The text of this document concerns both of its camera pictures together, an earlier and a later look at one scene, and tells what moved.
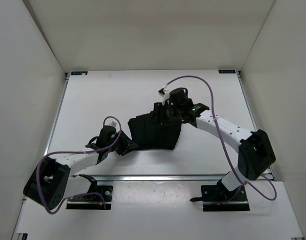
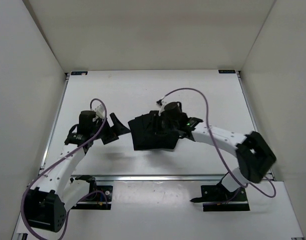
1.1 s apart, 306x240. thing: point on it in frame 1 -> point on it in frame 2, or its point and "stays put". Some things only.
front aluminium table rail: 146,178 stays put
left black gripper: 127,144 -> 118,128
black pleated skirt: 159,129 stays put
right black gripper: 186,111 -> 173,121
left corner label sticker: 79,73 stays put
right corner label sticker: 226,71 stays put
